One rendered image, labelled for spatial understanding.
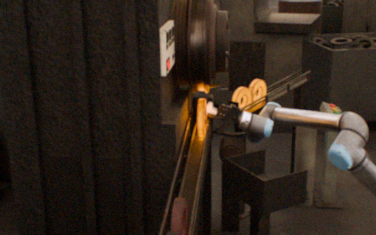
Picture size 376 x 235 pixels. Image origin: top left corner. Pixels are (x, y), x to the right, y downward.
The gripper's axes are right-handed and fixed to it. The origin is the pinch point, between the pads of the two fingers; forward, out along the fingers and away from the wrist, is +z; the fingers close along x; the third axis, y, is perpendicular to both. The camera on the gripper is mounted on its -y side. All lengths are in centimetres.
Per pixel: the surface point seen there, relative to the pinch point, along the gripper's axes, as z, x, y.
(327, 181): -88, -51, -34
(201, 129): -2.8, 21.3, -1.9
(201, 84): 3.8, 27.9, 19.9
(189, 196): -6, 69, -13
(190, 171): -3, 50, -12
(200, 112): 0.2, 20.4, 5.4
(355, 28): -152, -409, 34
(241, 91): -18.5, -32.2, 8.3
